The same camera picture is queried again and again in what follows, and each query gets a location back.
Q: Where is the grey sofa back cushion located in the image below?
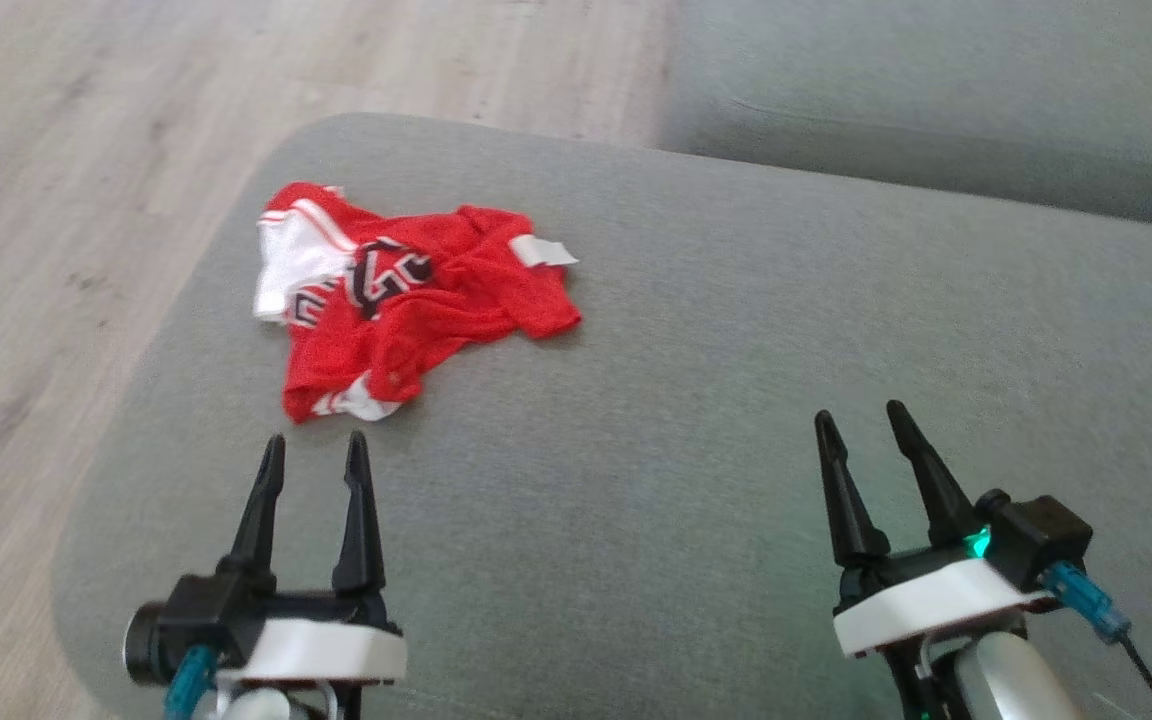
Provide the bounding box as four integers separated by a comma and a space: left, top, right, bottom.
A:
654, 0, 1152, 234

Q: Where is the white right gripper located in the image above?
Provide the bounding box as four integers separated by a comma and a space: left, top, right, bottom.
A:
813, 399, 1059, 661

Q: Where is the large grey sofa seat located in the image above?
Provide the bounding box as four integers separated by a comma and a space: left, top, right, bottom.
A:
50, 112, 1152, 720

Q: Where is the red basketball jersey white trim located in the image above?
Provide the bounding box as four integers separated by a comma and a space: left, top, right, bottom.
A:
253, 181, 583, 425

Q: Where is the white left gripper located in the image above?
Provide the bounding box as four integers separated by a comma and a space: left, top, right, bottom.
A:
214, 430, 409, 689

